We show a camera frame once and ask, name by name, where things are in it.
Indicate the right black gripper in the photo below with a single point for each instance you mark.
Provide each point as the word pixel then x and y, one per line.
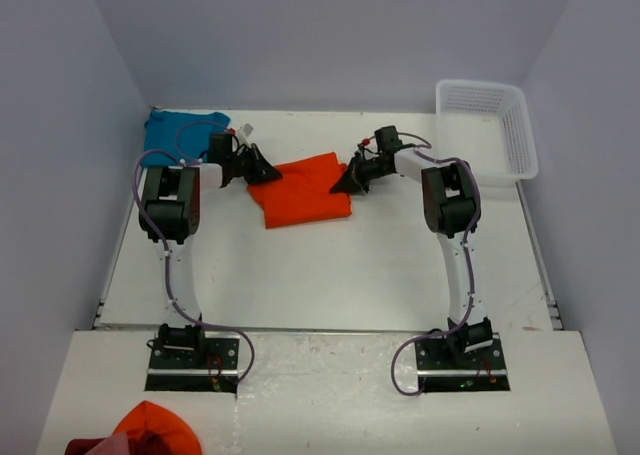
pixel 354 181

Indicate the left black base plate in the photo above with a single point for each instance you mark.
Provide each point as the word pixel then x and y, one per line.
pixel 213 368

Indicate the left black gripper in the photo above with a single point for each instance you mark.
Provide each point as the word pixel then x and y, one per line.
pixel 261 172

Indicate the pink cloth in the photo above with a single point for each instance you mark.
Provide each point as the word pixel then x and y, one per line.
pixel 117 444

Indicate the dark red cloth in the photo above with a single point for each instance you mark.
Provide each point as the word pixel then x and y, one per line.
pixel 82 446

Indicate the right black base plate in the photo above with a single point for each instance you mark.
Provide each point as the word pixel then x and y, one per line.
pixel 442 369

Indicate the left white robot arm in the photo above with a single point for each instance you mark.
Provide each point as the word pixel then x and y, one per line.
pixel 167 192

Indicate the orange cloth in pile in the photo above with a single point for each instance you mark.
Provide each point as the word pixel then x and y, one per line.
pixel 153 429

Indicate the orange t shirt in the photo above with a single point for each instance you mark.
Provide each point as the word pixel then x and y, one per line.
pixel 303 194

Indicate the folded blue t shirt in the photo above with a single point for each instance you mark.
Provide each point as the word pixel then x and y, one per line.
pixel 182 135

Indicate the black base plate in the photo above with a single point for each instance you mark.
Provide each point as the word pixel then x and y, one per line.
pixel 442 369
pixel 213 368

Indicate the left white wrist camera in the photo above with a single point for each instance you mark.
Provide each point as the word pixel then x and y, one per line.
pixel 244 132

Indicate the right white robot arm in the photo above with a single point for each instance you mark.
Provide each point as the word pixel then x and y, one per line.
pixel 452 209

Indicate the white plastic basket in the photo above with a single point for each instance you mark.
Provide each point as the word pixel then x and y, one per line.
pixel 488 125

